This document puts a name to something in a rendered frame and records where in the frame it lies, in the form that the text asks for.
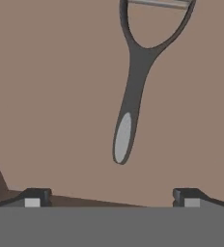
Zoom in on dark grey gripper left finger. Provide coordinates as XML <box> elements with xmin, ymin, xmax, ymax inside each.
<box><xmin>0</xmin><ymin>187</ymin><xmax>53</xmax><ymax>208</ymax></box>

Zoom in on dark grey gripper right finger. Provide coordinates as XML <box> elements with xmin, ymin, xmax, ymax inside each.
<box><xmin>172</xmin><ymin>187</ymin><xmax>224</xmax><ymax>208</ymax></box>

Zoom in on brown drawer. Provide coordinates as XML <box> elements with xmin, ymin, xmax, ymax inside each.
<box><xmin>0</xmin><ymin>0</ymin><xmax>224</xmax><ymax>208</ymax></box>

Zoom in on dark grey peeler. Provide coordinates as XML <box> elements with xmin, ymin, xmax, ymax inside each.
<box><xmin>112</xmin><ymin>0</ymin><xmax>197</xmax><ymax>166</ymax></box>

